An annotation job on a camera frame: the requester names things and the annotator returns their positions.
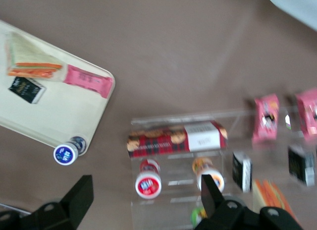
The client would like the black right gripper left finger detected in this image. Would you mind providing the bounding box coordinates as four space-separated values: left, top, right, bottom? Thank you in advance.
0 174 94 230

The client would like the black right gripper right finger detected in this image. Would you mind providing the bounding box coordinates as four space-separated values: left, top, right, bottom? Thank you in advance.
194 174 304 230

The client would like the triangle sandwich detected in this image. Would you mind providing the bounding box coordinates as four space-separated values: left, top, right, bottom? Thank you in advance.
4 31 69 79
252 179 298 223

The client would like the cream plastic tray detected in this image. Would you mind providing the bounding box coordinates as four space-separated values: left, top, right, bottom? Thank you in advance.
0 19 116 157

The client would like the green-lid yogurt cup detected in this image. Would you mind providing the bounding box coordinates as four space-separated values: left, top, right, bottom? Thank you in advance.
190 207 208 227

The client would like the orange yogurt cup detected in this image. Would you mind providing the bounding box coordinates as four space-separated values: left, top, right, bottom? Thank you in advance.
192 157 225 193

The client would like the clear acrylic stepped stand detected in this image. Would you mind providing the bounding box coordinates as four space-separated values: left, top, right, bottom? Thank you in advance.
130 108 317 230

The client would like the small black snack box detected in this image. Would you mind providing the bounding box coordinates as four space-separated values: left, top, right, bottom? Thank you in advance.
232 152 253 193
288 145 317 187
8 76 47 104

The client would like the blue-lid yogurt cup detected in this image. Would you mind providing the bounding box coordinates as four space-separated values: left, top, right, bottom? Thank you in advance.
53 136 87 166

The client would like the red-lid yogurt cup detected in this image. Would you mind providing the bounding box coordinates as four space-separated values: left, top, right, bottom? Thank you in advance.
135 158 162 200

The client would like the red plaid cookie box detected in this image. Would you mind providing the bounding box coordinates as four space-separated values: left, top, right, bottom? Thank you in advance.
126 120 228 158

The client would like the pink cartoon snack packet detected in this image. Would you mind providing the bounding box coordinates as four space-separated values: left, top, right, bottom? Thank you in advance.
294 87 317 141
252 93 280 143

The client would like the pink snack bar packet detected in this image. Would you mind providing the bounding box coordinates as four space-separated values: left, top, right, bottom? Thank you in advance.
63 64 114 99

